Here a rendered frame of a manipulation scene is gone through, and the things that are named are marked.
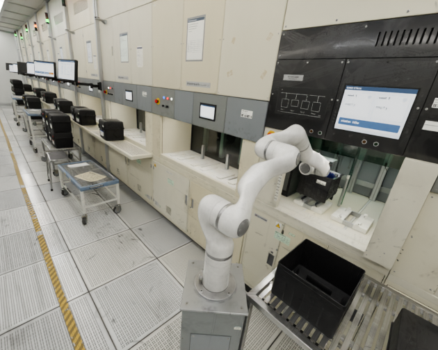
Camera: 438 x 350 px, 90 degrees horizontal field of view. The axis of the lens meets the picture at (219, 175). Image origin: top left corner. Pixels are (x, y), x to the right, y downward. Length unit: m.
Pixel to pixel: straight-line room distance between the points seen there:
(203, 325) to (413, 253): 1.02
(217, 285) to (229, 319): 0.14
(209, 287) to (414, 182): 0.99
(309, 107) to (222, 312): 1.12
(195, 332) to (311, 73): 1.40
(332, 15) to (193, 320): 1.56
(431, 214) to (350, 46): 0.85
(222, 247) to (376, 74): 1.04
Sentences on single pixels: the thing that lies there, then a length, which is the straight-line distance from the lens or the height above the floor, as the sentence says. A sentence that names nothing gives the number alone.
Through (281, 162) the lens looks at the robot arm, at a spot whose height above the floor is 1.34.
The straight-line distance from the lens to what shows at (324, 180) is 1.61.
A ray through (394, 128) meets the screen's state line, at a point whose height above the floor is 1.51.
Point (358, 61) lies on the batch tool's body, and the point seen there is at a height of 1.79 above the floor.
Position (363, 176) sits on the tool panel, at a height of 1.04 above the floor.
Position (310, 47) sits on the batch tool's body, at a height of 1.86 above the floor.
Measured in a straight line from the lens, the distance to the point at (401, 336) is 1.14.
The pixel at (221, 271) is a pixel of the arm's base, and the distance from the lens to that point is 0.99.
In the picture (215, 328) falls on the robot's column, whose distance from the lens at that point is 1.13.
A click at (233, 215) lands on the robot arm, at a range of 0.81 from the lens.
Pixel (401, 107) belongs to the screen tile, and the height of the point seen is 1.60.
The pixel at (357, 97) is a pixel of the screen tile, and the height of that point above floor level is 1.63.
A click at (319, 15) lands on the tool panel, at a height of 2.00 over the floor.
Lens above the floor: 1.59
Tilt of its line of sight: 21 degrees down
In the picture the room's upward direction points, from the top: 6 degrees clockwise
